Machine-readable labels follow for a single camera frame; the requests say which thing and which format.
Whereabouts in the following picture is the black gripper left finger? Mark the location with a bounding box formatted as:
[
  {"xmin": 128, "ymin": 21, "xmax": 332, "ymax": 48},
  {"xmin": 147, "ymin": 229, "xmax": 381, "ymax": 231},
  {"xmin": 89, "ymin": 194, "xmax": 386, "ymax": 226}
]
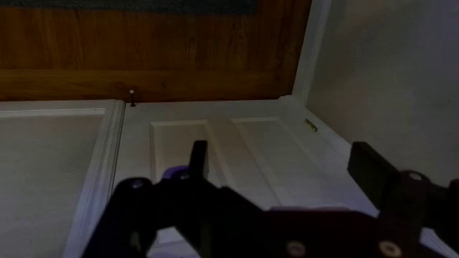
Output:
[{"xmin": 84, "ymin": 141, "xmax": 269, "ymax": 258}]

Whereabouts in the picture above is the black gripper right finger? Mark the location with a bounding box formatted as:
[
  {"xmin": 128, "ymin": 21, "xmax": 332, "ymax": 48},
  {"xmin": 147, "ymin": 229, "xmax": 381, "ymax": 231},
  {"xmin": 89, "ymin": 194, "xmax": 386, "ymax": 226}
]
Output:
[{"xmin": 348, "ymin": 143, "xmax": 459, "ymax": 258}]

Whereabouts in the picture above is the white panelled door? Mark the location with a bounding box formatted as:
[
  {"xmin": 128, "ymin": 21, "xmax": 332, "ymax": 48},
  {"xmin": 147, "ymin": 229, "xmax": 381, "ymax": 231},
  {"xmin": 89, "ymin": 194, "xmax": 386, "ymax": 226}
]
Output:
[{"xmin": 114, "ymin": 98, "xmax": 459, "ymax": 258}]

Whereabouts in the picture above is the brass door hinge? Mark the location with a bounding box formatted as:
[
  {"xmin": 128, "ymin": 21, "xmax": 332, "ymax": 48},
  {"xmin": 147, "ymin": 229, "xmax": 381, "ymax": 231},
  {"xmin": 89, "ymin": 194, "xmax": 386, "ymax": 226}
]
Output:
[{"xmin": 305, "ymin": 120, "xmax": 319, "ymax": 133}]

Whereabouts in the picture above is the door stop on floor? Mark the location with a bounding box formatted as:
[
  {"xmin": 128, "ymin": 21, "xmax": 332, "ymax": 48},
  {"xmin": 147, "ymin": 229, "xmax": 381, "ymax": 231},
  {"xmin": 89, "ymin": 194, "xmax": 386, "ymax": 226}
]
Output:
[{"xmin": 130, "ymin": 90, "xmax": 137, "ymax": 108}]

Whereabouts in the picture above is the white closet door panel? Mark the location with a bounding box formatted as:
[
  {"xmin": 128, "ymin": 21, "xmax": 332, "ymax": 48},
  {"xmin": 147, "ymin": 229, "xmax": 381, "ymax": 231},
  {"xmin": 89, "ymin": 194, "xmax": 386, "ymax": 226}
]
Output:
[{"xmin": 0, "ymin": 101, "xmax": 124, "ymax": 258}]

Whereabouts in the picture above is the white door frame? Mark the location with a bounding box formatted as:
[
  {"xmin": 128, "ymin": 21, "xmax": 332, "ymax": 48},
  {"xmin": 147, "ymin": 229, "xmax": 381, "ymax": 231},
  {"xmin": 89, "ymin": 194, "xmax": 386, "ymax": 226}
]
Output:
[{"xmin": 279, "ymin": 0, "xmax": 356, "ymax": 163}]

